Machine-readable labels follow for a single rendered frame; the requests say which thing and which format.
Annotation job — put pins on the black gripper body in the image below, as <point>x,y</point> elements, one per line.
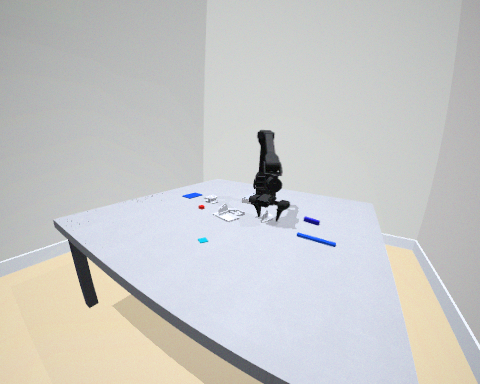
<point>283,204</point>

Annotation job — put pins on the blue flat rectangular plate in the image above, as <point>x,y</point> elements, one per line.
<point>190,196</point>

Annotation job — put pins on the blue long thin bar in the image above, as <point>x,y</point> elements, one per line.
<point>316,239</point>

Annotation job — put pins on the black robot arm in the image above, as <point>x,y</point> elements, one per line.
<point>269,165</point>

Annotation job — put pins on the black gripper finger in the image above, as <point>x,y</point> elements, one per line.
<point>279,212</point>
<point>258,209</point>

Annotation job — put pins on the small blue block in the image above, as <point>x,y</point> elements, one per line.
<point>311,220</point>

